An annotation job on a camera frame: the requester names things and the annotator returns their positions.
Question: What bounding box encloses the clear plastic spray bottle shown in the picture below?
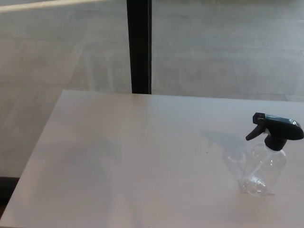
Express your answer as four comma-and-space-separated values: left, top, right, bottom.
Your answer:
239, 142, 288, 197

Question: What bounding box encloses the black trigger spray lid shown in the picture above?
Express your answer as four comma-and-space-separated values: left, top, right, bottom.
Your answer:
245, 112, 304, 152

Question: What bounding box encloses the black vertical window post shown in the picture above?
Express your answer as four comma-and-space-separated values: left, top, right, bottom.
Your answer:
126, 0, 153, 95

